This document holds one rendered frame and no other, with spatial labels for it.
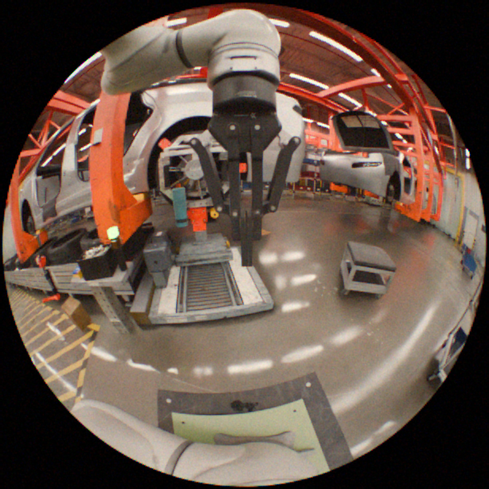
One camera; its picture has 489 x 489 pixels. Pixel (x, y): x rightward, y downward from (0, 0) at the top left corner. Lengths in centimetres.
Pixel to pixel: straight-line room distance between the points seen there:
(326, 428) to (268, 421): 20
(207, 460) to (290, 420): 26
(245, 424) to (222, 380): 45
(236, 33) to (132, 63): 13
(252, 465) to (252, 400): 34
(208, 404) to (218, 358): 43
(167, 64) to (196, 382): 101
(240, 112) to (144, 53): 17
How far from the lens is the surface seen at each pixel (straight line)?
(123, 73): 28
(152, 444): 29
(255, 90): 18
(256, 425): 45
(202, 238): 144
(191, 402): 54
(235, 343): 94
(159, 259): 107
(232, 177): 19
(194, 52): 26
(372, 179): 288
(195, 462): 26
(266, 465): 23
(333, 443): 59
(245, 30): 24
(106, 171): 91
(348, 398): 96
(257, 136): 18
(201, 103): 141
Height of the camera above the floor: 82
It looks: 25 degrees down
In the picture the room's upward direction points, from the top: straight up
